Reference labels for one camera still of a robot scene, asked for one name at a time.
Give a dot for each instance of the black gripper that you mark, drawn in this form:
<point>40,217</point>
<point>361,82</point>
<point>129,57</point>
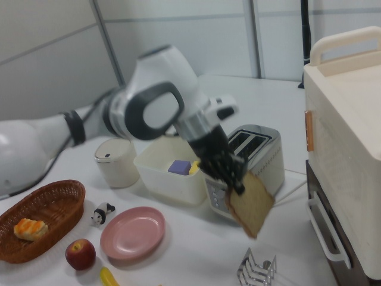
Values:
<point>212,155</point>

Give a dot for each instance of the bread slice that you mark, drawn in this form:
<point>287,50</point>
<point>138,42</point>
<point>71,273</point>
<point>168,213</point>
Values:
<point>251,205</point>

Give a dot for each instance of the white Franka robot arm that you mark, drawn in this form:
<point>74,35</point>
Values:
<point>160,80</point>

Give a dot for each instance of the silver two-slot toaster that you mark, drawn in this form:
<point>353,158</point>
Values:
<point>265,155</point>

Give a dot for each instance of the yellow sponge piece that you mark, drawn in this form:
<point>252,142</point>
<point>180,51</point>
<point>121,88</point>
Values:
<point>194,167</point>

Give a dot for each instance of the purple block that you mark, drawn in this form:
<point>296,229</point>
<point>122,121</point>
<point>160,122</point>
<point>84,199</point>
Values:
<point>178,167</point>

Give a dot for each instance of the white plastic tub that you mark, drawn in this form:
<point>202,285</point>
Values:
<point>166,184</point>

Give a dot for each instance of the metal toast rack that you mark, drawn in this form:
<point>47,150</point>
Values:
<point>256,269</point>

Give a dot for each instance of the orange cabinet latch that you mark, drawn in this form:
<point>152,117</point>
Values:
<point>309,131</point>

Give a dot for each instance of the pink plate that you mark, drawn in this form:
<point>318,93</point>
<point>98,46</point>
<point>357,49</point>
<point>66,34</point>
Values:
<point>132,233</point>

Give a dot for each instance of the small white lidded bin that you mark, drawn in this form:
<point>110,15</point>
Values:
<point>117,164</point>

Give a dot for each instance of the panda figurine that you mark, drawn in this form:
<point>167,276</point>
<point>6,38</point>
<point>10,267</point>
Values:
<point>102,213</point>

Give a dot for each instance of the yellow banana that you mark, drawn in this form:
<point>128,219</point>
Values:
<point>108,278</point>

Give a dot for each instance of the black pole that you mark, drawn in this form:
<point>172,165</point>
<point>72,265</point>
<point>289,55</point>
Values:
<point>305,35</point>

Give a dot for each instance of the red apple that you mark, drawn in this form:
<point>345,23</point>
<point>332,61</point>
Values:
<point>80,254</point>

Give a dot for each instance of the brown wicker basket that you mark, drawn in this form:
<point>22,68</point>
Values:
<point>59,202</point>

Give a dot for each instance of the orange glazed pastry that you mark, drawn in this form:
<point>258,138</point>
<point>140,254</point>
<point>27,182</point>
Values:
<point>29,229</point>

